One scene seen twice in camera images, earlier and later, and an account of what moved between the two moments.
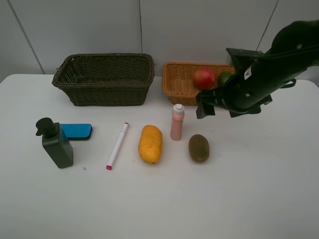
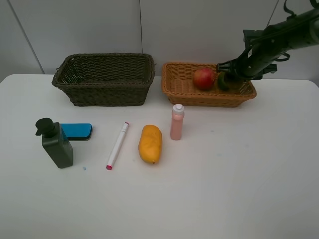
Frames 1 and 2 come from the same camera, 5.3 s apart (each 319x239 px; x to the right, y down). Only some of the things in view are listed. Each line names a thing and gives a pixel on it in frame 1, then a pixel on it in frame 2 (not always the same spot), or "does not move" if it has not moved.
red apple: [204, 78] does not move
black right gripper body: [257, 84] → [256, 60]
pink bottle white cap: [177, 121] does not move
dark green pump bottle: [55, 142] does not move
